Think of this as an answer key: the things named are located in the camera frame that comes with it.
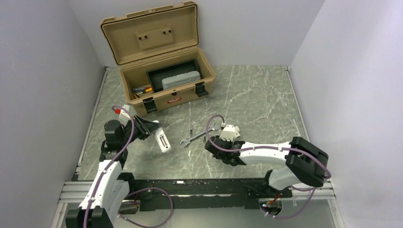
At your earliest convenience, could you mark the tan plastic toolbox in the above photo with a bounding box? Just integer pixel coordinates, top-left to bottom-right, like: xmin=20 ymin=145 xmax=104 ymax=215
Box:
xmin=100 ymin=1 xmax=216 ymax=117

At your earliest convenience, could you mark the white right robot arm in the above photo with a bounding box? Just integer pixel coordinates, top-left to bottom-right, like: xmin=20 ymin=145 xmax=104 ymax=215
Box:
xmin=204 ymin=136 xmax=331 ymax=197

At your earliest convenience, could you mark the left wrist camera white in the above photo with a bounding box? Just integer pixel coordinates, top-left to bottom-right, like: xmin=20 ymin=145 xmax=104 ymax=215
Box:
xmin=112 ymin=104 xmax=131 ymax=125

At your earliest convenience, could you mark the orange handled tool in toolbox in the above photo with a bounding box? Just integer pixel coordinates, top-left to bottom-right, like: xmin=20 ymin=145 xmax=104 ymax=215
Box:
xmin=132 ymin=86 xmax=153 ymax=98

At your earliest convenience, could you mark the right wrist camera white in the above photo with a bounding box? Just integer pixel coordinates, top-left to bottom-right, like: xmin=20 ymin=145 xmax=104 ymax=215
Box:
xmin=219 ymin=124 xmax=236 ymax=142

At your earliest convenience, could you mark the black tray in toolbox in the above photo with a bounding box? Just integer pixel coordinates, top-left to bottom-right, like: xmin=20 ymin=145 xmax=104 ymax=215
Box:
xmin=146 ymin=59 xmax=199 ymax=93

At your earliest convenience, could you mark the grey plastic bit case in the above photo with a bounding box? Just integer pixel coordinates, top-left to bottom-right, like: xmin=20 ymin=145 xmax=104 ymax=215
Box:
xmin=162 ymin=71 xmax=201 ymax=90

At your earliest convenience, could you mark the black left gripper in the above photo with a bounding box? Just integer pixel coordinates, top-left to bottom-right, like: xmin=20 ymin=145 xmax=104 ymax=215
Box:
xmin=120 ymin=114 xmax=162 ymax=146

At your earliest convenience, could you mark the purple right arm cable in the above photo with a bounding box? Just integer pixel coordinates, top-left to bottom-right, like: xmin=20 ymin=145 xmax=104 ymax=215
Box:
xmin=204 ymin=114 xmax=333 ymax=220

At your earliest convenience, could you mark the white remote control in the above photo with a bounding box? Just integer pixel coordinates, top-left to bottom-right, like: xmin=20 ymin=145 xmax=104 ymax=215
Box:
xmin=154 ymin=120 xmax=172 ymax=153

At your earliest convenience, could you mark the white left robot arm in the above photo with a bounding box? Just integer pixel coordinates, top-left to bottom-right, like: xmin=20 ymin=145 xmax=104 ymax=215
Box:
xmin=65 ymin=115 xmax=162 ymax=228

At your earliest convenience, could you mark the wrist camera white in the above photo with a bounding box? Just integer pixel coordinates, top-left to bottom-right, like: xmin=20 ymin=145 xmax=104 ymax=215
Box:
xmin=219 ymin=124 xmax=236 ymax=142
xmin=112 ymin=104 xmax=131 ymax=125

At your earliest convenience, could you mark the white pipe elbow fitting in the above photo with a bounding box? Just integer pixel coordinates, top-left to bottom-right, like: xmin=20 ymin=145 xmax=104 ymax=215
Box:
xmin=233 ymin=126 xmax=240 ymax=140

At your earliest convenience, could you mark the silver combination wrench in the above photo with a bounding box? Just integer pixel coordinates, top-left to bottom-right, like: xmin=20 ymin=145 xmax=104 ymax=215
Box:
xmin=180 ymin=123 xmax=217 ymax=148

